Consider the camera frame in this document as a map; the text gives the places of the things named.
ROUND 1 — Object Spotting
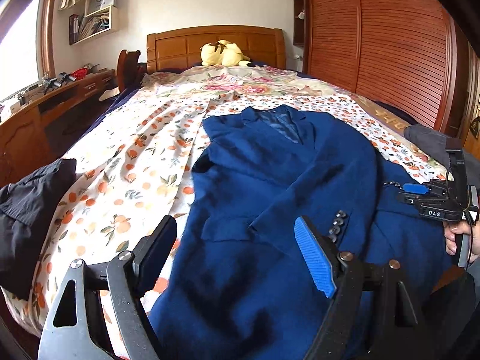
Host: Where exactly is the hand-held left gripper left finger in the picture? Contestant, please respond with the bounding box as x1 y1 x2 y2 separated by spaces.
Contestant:
37 215 178 360

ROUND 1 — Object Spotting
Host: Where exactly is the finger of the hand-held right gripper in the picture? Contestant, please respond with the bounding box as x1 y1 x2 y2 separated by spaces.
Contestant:
397 192 427 206
403 182 430 196

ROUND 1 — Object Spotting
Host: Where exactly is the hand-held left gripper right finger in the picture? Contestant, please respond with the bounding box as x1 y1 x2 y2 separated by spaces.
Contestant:
294 215 420 360

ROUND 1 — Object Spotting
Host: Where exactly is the blue suit jacket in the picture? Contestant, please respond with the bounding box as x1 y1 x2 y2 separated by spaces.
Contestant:
148 106 466 360

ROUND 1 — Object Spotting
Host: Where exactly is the person's right hand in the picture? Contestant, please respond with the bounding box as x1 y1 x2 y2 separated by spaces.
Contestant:
443 220 480 262

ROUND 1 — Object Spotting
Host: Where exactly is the grey cloth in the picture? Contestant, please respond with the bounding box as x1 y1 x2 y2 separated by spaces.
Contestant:
404 123 480 166

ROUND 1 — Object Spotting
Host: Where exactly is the wooden bed with floral sheets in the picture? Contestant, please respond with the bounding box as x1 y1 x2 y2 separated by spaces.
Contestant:
0 88 452 340

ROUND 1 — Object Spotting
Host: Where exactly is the wooden door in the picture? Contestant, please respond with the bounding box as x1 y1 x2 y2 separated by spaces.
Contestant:
462 39 480 155

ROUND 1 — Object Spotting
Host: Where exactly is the black garment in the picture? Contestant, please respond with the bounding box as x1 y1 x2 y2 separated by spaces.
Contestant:
0 158 78 301

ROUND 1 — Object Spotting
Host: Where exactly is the navy bedsheet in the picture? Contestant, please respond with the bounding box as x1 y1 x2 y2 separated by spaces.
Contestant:
80 68 145 137

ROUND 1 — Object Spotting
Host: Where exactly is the wooden slatted wardrobe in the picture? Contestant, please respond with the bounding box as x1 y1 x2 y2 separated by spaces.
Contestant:
292 0 470 140

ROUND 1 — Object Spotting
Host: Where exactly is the wooden desk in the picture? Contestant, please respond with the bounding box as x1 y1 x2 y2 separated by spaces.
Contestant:
0 68 118 189

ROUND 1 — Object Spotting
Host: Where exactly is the floral blanket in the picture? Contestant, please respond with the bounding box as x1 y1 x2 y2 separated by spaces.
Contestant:
140 65 413 133

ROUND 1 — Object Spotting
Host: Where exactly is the wooden chair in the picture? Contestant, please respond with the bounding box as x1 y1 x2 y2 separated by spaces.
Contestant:
116 48 145 93

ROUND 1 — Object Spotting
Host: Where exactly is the black desk gadget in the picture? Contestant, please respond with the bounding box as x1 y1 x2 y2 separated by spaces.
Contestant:
40 73 76 93

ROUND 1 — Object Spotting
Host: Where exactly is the wooden bed headboard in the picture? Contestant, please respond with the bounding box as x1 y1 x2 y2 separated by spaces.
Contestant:
146 25 288 74

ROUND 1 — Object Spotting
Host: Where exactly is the yellow plush toy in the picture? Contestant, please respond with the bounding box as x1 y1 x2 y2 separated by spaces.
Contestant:
200 39 251 68

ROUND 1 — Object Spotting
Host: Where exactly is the row of books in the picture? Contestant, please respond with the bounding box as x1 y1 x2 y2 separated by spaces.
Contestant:
69 14 82 44

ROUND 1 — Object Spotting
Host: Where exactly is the window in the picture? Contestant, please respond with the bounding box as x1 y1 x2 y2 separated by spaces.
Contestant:
0 0 58 103

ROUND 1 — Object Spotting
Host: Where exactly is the white paper bag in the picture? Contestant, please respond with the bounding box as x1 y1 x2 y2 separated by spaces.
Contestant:
85 0 110 18

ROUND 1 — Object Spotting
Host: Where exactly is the white wall shelf unit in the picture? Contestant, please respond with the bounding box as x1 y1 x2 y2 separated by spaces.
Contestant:
68 0 121 46

